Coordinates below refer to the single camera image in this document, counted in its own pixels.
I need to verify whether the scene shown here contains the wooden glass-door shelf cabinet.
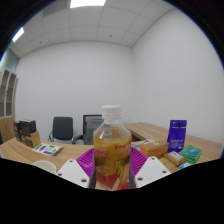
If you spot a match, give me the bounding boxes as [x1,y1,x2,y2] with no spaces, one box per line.
[0,68,19,144]

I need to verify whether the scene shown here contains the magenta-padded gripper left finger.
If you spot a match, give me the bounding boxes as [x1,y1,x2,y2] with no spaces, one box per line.
[55,148,98,189]

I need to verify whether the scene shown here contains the yellow drink bottle white cap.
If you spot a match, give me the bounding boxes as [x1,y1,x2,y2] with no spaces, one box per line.
[92,104,133,191]

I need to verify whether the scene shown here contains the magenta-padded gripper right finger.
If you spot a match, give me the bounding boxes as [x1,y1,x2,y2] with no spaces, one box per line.
[128,146,172,189]

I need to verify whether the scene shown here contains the white printed leaflet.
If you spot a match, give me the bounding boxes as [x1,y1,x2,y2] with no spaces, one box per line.
[32,142,64,157]

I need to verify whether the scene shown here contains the small tan box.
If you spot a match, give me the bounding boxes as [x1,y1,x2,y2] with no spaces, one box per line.
[163,150,186,167]

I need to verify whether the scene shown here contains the white paper card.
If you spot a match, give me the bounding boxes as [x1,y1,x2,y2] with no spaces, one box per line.
[131,139,156,149]

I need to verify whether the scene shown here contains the small dark printed box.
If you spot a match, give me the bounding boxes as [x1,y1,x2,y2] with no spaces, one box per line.
[13,121,23,143]

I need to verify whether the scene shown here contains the green flat packet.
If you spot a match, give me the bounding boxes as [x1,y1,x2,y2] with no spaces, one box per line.
[178,144,203,165]

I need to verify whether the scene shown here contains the black mesh office chair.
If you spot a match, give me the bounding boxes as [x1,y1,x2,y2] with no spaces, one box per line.
[72,114,104,146]

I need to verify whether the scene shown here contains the orange cardboard box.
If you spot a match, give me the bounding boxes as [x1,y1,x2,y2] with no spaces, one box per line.
[139,141,170,159]

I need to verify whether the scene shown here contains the ceiling air vent grille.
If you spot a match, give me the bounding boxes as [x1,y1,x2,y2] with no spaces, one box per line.
[41,0,71,18]

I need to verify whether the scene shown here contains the purple upright box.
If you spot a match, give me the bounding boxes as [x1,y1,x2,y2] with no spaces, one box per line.
[166,119,188,154]

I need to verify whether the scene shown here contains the small blue box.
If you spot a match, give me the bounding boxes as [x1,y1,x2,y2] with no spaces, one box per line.
[179,161,193,170]

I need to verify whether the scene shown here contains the rectangular ceiling light panel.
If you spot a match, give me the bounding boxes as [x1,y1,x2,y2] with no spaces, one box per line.
[11,26,25,43]
[69,0,107,9]

